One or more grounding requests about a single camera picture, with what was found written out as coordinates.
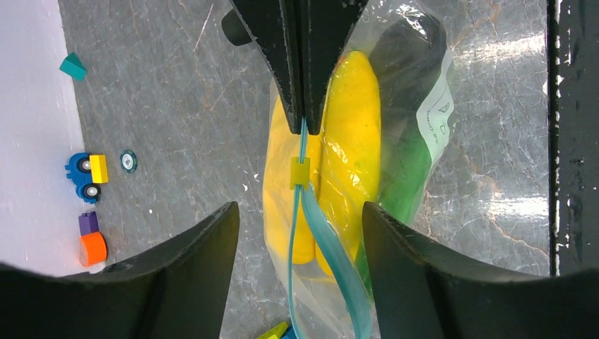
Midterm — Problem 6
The clear zip top bag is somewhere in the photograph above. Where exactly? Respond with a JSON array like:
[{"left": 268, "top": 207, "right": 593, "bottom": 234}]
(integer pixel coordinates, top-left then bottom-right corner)
[{"left": 263, "top": 1, "right": 455, "bottom": 338}]

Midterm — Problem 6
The teal block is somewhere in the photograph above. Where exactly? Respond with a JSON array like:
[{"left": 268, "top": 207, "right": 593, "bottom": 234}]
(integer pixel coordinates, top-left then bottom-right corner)
[{"left": 59, "top": 52, "right": 87, "bottom": 81}]

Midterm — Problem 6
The blue toy car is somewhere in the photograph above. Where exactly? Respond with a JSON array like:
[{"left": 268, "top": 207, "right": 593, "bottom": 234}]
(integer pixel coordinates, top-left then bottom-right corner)
[{"left": 64, "top": 153, "right": 101, "bottom": 204}]

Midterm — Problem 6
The multicolour toy block stack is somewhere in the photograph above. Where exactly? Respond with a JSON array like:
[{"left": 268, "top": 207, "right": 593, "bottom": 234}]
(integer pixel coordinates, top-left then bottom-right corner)
[{"left": 257, "top": 321, "right": 297, "bottom": 339}]

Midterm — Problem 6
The purple block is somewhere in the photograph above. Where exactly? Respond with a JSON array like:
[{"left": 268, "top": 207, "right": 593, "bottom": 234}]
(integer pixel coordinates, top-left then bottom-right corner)
[{"left": 78, "top": 211, "right": 100, "bottom": 236}]

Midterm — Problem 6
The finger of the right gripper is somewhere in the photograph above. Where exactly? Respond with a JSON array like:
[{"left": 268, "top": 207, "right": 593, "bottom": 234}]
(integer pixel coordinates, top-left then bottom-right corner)
[
  {"left": 232, "top": 0, "right": 304, "bottom": 134},
  {"left": 302, "top": 0, "right": 368, "bottom": 135}
]

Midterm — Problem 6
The green cucumber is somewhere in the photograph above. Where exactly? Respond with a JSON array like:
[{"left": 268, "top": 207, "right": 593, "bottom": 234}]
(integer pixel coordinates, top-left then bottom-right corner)
[{"left": 348, "top": 121, "right": 434, "bottom": 295}]

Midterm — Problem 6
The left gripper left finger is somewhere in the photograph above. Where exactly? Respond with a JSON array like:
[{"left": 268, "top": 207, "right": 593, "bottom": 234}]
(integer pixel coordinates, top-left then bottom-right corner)
[{"left": 1, "top": 201, "right": 240, "bottom": 338}]

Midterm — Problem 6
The yellow banana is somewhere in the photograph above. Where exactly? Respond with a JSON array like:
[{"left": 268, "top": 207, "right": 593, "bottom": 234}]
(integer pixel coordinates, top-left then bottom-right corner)
[{"left": 263, "top": 50, "right": 381, "bottom": 276}]

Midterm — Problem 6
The small round black cap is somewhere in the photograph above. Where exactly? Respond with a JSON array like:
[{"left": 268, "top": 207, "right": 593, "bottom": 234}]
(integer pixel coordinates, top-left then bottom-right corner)
[{"left": 120, "top": 149, "right": 138, "bottom": 174}]

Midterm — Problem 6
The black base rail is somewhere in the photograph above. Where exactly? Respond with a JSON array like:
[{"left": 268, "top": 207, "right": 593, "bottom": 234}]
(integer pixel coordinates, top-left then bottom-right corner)
[{"left": 547, "top": 1, "right": 598, "bottom": 275}]

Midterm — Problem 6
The dark purple eggplant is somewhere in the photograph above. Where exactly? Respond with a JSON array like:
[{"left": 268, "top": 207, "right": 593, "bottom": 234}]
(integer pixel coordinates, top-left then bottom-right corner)
[{"left": 369, "top": 12, "right": 446, "bottom": 138}]

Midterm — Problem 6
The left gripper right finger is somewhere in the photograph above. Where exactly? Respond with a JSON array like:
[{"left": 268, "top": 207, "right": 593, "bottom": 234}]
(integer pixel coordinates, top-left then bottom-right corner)
[{"left": 362, "top": 202, "right": 598, "bottom": 338}]

